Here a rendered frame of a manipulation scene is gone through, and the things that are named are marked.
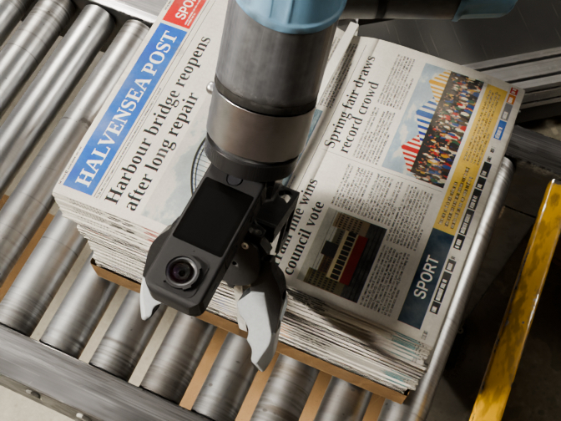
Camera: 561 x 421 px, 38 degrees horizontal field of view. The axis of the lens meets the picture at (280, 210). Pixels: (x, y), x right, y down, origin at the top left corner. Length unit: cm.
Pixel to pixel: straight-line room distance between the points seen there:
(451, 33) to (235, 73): 141
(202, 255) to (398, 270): 21
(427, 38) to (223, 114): 137
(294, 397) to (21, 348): 31
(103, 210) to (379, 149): 26
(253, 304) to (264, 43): 23
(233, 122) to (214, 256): 9
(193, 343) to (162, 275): 37
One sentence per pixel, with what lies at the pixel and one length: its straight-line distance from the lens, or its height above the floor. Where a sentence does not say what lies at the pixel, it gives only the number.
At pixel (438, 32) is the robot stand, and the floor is 21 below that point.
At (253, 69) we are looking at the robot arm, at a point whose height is 125.
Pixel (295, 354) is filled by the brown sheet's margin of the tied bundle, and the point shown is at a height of 83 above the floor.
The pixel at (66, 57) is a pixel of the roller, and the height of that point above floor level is 80.
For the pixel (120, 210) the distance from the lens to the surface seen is 74.
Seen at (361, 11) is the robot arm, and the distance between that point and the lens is 64.
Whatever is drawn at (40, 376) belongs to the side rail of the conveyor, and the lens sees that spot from 95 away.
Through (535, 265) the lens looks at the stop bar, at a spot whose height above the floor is 82.
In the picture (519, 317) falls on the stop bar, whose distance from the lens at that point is 96.
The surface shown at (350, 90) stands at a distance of 80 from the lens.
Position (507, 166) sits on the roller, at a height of 80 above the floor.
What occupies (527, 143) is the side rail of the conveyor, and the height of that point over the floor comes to 80.
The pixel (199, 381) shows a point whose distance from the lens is 174.
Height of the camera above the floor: 169
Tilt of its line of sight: 64 degrees down
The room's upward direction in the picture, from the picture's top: 1 degrees clockwise
